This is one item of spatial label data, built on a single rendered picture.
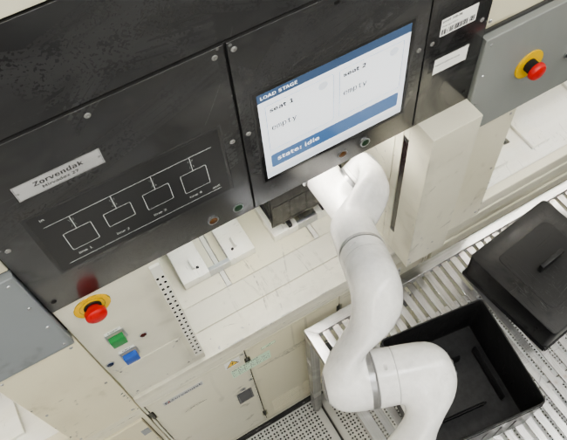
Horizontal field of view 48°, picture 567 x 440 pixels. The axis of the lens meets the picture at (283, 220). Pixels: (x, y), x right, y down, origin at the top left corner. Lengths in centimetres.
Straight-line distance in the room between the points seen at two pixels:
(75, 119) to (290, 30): 31
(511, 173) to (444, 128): 66
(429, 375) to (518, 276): 70
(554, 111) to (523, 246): 48
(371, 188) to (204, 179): 40
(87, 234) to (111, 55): 32
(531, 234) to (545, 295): 18
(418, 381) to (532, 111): 117
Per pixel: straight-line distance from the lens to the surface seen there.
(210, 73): 89
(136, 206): 102
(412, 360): 112
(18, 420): 174
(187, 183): 103
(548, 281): 179
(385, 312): 107
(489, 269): 176
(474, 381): 173
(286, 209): 164
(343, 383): 110
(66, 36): 78
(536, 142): 200
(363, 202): 128
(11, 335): 117
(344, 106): 110
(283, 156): 110
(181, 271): 171
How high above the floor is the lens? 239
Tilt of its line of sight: 59 degrees down
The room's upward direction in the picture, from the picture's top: 7 degrees counter-clockwise
